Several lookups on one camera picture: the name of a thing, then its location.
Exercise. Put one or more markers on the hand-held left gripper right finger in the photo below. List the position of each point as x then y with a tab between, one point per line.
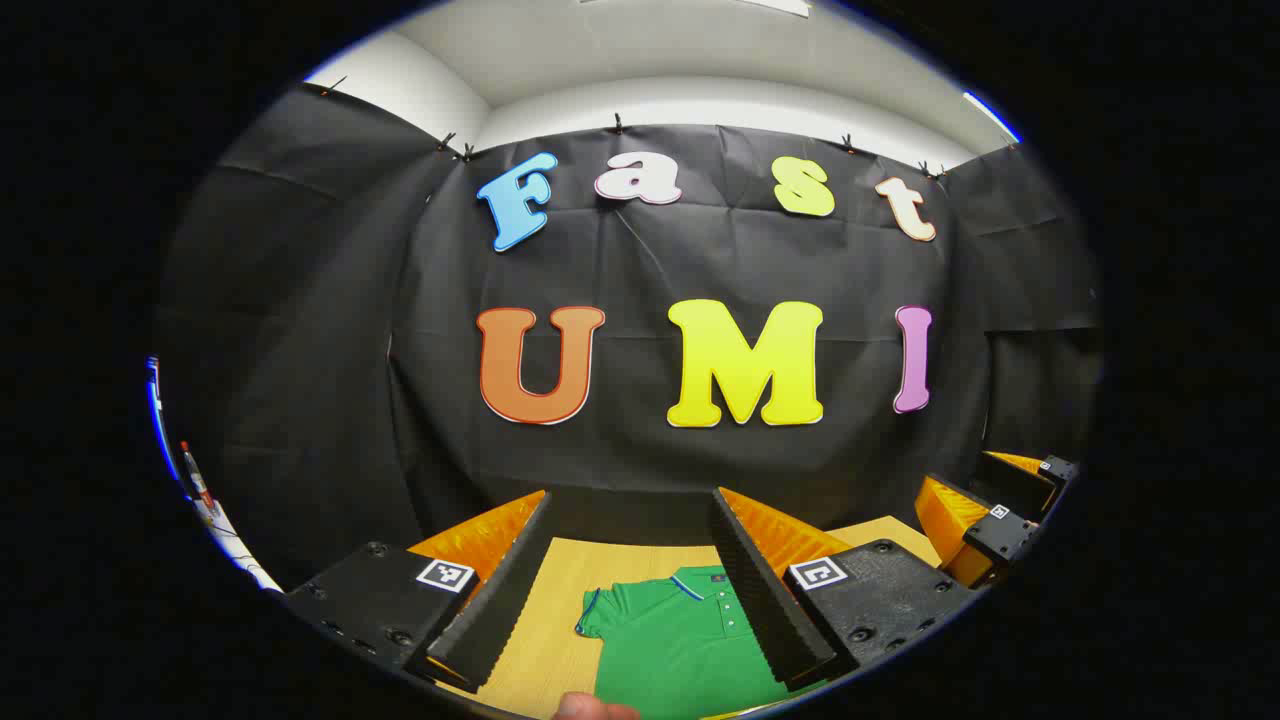
765	600

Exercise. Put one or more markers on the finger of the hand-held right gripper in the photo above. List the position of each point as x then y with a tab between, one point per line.
1000	535
1020	485

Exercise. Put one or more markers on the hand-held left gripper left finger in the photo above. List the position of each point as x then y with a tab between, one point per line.
500	600

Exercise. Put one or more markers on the green T-shirt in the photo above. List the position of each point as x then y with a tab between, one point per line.
670	650

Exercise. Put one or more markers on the white side desk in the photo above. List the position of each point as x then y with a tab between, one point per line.
240	550

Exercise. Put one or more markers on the plastic bottle with red label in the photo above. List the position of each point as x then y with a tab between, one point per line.
195	478

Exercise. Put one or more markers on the computer monitor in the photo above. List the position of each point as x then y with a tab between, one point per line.
153	410

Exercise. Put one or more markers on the row of black clips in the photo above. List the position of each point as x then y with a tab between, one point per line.
617	125

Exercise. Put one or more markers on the ceiling light panel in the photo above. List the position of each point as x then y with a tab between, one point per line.
785	6

